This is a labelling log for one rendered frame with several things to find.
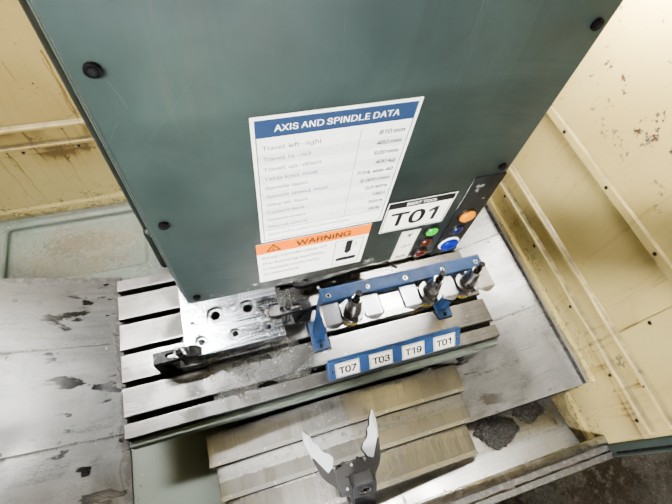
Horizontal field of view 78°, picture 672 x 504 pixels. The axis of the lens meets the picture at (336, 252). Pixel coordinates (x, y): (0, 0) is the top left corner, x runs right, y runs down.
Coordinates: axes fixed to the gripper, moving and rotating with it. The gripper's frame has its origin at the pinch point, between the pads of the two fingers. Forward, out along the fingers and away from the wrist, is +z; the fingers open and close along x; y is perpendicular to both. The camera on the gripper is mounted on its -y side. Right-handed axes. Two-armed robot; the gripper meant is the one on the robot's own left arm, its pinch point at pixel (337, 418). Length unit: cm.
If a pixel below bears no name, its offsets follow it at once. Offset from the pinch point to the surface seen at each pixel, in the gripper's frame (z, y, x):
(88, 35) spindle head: 17, -74, -19
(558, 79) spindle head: 17, -66, 21
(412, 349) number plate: 17, 36, 34
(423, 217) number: 16.8, -44.8, 12.9
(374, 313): 22.4, 8.4, 17.9
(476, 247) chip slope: 52, 49, 81
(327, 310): 26.3, 8.4, 6.4
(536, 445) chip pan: -22, 64, 75
